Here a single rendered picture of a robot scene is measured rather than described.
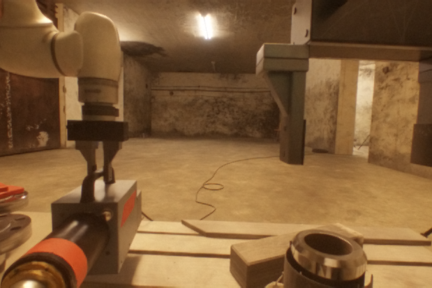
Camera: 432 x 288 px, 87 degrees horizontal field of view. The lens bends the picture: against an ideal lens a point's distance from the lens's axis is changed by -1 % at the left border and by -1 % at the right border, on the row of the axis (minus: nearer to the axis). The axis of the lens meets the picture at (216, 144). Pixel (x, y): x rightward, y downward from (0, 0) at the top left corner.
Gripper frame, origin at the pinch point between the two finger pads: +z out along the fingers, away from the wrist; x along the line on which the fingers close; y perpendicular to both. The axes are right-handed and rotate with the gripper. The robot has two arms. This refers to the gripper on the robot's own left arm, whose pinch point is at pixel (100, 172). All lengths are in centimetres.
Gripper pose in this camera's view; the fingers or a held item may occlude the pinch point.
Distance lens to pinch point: 65.5
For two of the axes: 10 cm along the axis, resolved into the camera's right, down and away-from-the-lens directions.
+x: 9.9, 0.1, 1.4
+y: 1.3, 0.9, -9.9
